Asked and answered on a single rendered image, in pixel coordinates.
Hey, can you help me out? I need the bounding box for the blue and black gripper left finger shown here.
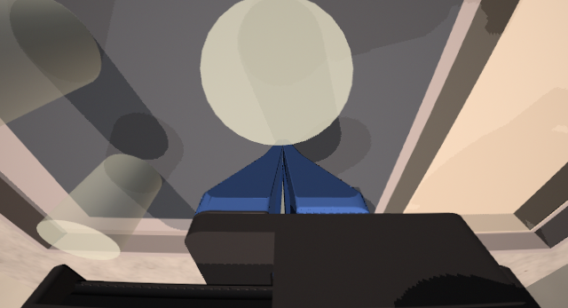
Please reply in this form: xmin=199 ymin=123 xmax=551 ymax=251
xmin=195 ymin=146 xmax=283 ymax=215

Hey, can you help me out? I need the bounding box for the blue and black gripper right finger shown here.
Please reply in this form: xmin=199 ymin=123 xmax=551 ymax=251
xmin=283 ymin=145 xmax=370 ymax=214

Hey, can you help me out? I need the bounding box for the beige shallow tray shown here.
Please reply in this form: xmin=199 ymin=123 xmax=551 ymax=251
xmin=383 ymin=0 xmax=568 ymax=233

